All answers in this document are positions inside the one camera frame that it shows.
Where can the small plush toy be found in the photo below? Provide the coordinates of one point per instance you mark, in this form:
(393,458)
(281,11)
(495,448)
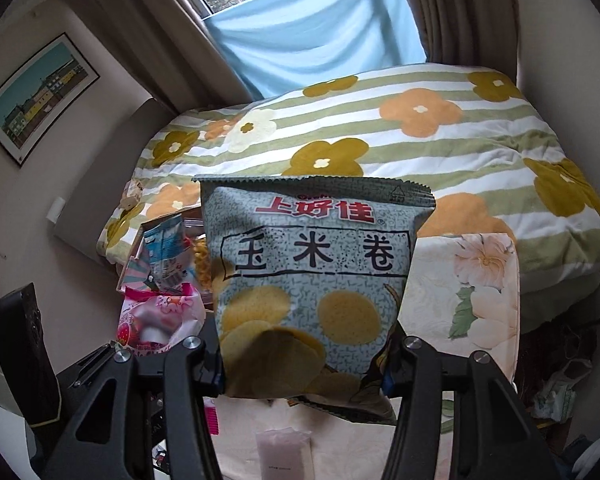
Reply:
(131,195)

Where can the green corn roll chip bag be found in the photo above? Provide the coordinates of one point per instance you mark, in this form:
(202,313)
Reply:
(308,276)

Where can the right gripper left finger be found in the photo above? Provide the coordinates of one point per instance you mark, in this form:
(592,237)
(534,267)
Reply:
(189,375)

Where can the brown curtain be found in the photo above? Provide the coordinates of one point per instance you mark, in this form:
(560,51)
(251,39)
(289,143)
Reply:
(166,47)
(469,32)

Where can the waffle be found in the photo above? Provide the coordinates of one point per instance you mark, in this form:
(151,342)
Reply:
(202,263)

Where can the blue window cloth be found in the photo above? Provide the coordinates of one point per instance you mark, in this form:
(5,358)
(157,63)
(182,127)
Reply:
(276,46)

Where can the blue white snack bag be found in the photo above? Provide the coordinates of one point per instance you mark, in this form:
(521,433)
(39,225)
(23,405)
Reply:
(169,256)

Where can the floral striped quilt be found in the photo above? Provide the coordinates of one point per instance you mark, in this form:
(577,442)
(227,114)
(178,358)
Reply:
(468,133)

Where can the large pink snack bag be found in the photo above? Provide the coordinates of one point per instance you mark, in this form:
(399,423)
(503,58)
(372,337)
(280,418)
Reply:
(155,322)

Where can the cardboard box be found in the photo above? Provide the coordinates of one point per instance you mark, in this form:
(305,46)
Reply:
(136,271)

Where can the white translucent snack packet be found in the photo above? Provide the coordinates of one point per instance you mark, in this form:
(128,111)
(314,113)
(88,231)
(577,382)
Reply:
(285,454)

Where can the left brown curtain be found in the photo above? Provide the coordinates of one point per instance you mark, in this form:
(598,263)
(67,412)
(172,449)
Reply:
(166,47)

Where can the floral tablecloth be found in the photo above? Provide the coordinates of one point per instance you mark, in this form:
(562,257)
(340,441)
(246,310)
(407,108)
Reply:
(462,295)

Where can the right brown curtain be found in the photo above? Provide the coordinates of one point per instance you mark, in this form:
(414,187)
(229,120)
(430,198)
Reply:
(469,32)

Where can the framed building picture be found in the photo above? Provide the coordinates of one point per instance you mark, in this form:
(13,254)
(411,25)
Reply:
(37,93)

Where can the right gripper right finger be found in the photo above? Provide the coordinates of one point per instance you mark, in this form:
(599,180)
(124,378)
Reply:
(414,371)

